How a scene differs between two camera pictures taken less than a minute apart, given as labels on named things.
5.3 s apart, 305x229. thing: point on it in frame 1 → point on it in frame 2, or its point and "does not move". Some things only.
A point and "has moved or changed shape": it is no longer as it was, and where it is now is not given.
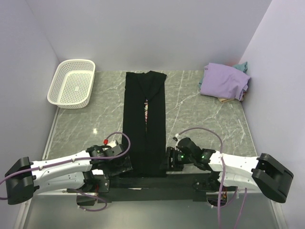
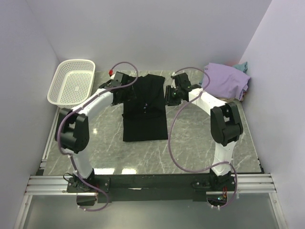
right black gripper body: (179, 158) → (172, 96)
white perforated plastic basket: (71, 86) does not move
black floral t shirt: (144, 122) has moved or changed shape
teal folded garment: (243, 67) does not move
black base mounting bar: (164, 187) does not move
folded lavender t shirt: (224, 81) does not move
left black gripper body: (108, 170) → (127, 95)
